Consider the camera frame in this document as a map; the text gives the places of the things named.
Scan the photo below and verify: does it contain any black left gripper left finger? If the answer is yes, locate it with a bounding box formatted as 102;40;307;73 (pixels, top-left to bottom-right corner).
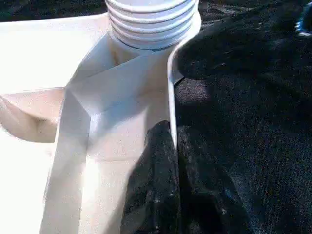
120;120;181;234

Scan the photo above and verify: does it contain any black glossy mat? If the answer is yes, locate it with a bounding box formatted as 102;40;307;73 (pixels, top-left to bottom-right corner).
0;0;312;234

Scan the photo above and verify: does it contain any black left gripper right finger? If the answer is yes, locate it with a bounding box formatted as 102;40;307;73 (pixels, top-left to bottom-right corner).
176;126;253;234

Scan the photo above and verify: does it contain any white plastic table leg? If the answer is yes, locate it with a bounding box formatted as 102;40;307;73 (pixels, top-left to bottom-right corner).
104;0;202;51

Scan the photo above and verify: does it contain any white plastic table top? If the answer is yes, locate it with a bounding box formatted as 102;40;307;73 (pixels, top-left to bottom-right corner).
0;11;203;234

